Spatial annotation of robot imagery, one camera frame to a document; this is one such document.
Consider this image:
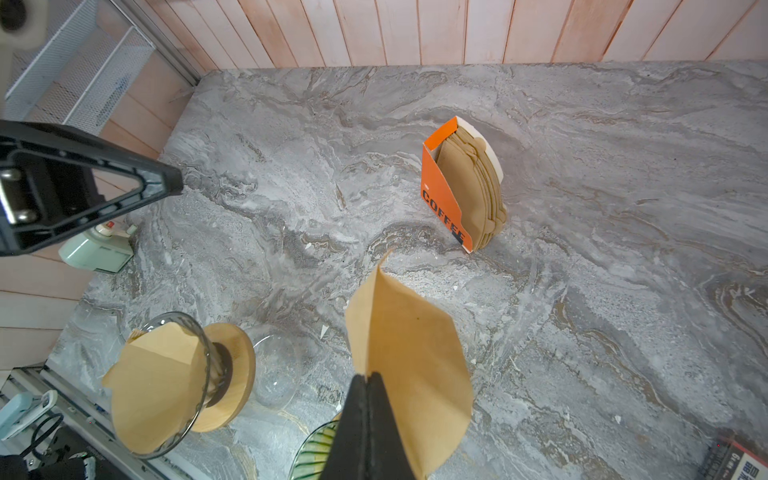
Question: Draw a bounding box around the white wire mesh shelf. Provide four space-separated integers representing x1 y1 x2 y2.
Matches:
3 1 155 136

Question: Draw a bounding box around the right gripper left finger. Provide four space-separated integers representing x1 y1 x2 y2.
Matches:
321 375 369 480

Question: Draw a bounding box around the coloured marker pack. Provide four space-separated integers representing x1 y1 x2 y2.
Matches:
696 439 767 480

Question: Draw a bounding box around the brown paper coffee filter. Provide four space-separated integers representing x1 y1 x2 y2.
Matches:
102 323 207 455

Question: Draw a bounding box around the green glass dripper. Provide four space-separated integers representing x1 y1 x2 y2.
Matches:
288 416 340 480

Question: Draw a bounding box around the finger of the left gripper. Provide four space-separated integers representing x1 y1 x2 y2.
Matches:
1 120 184 257

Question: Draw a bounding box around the orange coffee filter box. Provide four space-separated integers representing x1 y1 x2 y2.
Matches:
420 116 507 253

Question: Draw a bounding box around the wooden dripper ring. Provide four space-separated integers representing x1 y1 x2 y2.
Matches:
190 322 257 434

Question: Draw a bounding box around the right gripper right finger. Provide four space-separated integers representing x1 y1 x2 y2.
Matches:
367 372 415 480

